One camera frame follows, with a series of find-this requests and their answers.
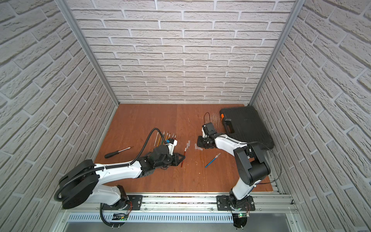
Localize blue carving knife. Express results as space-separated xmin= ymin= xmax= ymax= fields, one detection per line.
xmin=205 ymin=153 xmax=221 ymax=168

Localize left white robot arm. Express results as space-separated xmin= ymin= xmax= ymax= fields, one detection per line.
xmin=54 ymin=143 xmax=186 ymax=209

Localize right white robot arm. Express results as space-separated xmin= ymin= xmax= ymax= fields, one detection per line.
xmin=197 ymin=122 xmax=271 ymax=213

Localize black plastic tool case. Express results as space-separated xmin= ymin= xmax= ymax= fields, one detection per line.
xmin=219 ymin=106 xmax=274 ymax=150

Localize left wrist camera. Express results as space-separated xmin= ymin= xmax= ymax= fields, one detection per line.
xmin=166 ymin=138 xmax=177 ymax=156

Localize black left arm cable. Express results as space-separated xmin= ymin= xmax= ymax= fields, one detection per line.
xmin=53 ymin=128 xmax=168 ymax=203

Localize black handled screwdriver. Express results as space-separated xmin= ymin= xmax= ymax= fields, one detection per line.
xmin=104 ymin=147 xmax=131 ymax=159

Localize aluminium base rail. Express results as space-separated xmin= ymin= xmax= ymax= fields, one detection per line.
xmin=51 ymin=192 xmax=304 ymax=232

